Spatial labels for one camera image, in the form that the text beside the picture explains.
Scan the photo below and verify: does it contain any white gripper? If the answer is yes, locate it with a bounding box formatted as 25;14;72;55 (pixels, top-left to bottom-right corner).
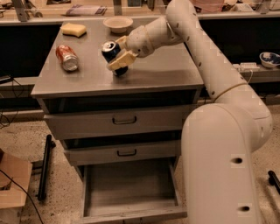
107;25;155;71

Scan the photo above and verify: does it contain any blue pepsi can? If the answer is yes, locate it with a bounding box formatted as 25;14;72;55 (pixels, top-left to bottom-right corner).
101;40;128;76

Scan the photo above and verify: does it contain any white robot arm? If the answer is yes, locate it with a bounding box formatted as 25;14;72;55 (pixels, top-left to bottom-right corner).
108;0;273;224

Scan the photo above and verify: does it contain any red soda can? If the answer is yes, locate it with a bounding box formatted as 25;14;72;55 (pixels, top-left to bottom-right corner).
56;45;79;72

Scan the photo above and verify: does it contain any grey drawer cabinet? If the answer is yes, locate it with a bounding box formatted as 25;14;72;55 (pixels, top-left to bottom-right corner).
31;17;205;176

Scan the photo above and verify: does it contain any top grey drawer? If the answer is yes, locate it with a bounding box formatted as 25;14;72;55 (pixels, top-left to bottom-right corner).
45;105;193;140

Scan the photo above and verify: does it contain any grey drawer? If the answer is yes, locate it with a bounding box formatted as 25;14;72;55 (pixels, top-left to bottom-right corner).
71;158;187;224
64;140;180;166
45;105;193;140

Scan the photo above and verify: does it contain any middle grey drawer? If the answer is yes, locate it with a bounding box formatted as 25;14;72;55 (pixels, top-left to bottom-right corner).
64;140;180;166

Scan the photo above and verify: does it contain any bottom grey drawer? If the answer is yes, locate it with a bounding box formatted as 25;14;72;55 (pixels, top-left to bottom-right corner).
71;158;187;224

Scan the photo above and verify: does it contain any yellow sponge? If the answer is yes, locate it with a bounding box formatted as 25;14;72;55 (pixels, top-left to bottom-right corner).
60;23;87;38

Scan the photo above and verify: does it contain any magazine on shelf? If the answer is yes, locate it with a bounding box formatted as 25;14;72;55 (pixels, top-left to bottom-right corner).
66;4;107;17

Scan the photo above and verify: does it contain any white power strip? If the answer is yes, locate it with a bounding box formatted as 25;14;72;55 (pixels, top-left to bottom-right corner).
234;62;260;72

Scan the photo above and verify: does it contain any black bar on floor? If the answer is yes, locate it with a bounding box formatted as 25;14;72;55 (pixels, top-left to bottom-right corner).
37;135;56;201

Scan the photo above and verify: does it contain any blue white bowl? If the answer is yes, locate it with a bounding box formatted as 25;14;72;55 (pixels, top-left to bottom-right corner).
259;52;280;68

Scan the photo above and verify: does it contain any cardboard box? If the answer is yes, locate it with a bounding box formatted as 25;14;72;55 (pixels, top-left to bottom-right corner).
0;148;33;224

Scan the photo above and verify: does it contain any black bar right floor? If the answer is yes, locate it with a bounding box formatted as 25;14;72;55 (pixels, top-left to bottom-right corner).
268;171;280;194

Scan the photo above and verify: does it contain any black cable left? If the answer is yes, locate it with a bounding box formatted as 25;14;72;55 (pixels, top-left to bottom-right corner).
0;169;45;224

